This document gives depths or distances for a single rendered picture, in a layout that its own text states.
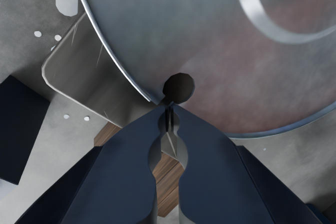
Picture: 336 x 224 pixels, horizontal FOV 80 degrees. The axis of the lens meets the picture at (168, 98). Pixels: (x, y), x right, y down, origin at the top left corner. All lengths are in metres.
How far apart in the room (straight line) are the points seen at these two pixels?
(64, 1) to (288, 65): 0.21
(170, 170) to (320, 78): 0.72
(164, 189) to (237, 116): 0.78
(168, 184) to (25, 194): 0.80
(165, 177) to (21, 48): 0.75
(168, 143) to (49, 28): 0.81
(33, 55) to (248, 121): 0.87
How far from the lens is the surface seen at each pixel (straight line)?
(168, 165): 0.83
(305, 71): 0.20
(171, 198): 0.99
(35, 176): 1.30
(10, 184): 0.67
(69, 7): 0.25
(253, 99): 0.17
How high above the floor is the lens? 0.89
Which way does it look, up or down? 57 degrees down
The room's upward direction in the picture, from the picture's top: 146 degrees clockwise
